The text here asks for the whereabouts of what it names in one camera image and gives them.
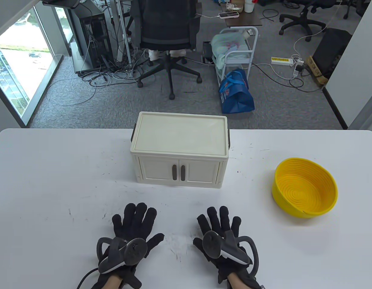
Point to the person's right hand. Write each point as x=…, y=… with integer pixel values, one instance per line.
x=222, y=222

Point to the person's left hand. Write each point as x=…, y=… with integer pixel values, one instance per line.
x=136, y=219

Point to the yellow ribbed bowl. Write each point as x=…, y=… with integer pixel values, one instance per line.
x=306, y=186

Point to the cream plastic cabinet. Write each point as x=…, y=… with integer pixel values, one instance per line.
x=180, y=135

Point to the person's right forearm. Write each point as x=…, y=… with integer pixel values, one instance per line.
x=234, y=281

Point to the person's left forearm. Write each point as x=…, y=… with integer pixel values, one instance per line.
x=113, y=283

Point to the small black box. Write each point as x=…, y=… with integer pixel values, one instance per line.
x=207, y=52

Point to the cardboard box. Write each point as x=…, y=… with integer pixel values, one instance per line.
x=317, y=72

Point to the black white right hand controller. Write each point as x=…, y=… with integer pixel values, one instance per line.
x=211, y=243

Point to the black white hand controller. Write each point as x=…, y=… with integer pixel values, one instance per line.
x=211, y=243
x=134, y=251

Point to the black white left hand controller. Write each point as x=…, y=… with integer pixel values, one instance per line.
x=134, y=251

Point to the blue shopping bag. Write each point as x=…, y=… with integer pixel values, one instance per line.
x=237, y=96

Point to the white rolling cart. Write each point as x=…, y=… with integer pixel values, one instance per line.
x=237, y=61

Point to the white charger adapter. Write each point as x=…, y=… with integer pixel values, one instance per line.
x=298, y=69

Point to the white yellow power strip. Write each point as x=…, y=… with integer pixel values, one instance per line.
x=280, y=61

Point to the pale green plastic bag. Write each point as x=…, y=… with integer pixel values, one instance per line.
x=225, y=45

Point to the white metal pole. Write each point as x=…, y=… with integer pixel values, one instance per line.
x=119, y=30

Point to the black computer tower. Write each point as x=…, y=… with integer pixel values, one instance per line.
x=92, y=33

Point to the black mesh office chair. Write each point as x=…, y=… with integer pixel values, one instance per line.
x=165, y=27

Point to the large window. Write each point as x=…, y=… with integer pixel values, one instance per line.
x=20, y=60

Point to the black case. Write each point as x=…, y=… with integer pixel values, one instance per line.
x=332, y=51

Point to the brown side table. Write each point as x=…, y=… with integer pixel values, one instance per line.
x=249, y=19

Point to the pink white phone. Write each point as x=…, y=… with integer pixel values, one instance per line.
x=229, y=14

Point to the snack package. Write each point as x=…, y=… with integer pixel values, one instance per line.
x=234, y=6

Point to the white cup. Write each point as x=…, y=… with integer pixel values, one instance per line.
x=248, y=6

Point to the dark desk top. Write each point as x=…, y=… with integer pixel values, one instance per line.
x=61, y=2

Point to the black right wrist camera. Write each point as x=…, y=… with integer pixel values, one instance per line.
x=222, y=277

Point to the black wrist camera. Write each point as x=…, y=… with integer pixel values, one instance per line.
x=222, y=277
x=133, y=281

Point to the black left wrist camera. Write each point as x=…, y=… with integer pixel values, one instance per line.
x=133, y=281

